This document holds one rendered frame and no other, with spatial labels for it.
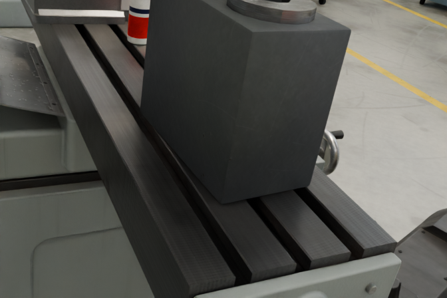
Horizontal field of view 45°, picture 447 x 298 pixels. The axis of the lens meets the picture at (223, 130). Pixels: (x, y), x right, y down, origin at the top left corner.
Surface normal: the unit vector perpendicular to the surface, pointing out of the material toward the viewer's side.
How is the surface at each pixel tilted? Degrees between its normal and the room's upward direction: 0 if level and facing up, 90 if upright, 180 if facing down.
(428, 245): 0
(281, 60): 90
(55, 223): 90
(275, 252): 0
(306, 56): 90
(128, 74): 0
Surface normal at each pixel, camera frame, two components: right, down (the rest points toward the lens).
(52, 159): 0.42, 0.47
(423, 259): 0.15, -0.88
